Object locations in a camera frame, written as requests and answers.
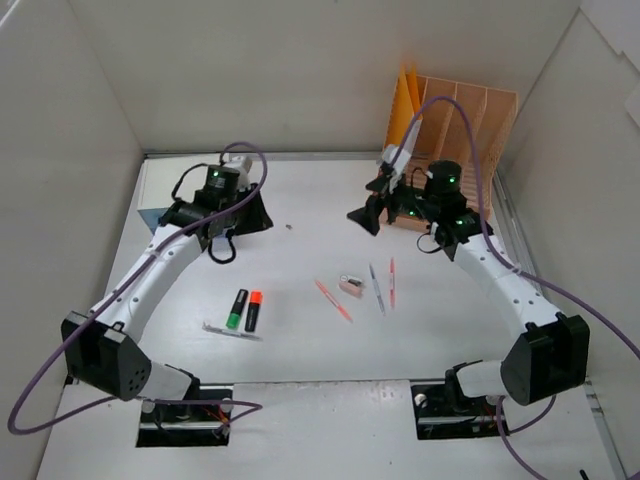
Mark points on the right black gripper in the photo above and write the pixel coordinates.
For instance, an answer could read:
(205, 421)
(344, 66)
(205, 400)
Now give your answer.
(379, 206)

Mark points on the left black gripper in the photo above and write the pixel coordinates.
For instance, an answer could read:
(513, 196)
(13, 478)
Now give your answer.
(255, 215)

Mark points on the orange folder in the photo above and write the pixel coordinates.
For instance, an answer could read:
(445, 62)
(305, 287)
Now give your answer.
(407, 100)

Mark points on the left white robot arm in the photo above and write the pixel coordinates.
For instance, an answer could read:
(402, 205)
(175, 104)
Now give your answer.
(102, 347)

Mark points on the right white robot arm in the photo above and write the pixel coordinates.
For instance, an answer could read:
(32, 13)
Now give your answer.
(550, 350)

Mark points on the red clear pen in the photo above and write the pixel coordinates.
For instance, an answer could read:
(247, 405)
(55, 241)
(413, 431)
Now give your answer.
(392, 283)

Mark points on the blue clear pen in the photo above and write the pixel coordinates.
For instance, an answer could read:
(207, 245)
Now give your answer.
(377, 289)

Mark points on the orange cap black highlighter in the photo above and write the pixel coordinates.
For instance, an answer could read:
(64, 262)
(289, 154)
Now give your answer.
(253, 310)

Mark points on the green cap black highlighter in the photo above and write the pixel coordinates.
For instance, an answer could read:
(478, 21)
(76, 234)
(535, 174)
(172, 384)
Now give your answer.
(237, 309)

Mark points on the white drawer box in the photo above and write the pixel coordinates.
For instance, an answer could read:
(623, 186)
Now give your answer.
(158, 179)

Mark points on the pink pen left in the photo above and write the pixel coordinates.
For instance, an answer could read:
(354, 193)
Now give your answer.
(330, 297)

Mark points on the clear dark pen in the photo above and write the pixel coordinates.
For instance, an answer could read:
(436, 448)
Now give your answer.
(230, 333)

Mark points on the peach file organizer rack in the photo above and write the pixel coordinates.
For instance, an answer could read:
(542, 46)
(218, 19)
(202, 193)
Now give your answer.
(442, 135)

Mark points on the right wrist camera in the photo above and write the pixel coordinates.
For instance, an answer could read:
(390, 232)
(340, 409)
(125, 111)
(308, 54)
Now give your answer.
(393, 164)

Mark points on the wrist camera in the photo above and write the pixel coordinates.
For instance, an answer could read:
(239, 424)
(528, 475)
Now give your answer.
(242, 164)
(393, 164)

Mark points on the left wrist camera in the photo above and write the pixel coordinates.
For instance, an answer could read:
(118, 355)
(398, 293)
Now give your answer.
(242, 164)

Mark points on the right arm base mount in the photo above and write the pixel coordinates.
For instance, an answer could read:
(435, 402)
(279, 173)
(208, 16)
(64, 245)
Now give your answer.
(442, 415)

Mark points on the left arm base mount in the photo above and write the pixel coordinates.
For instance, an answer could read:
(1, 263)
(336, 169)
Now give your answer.
(171, 426)

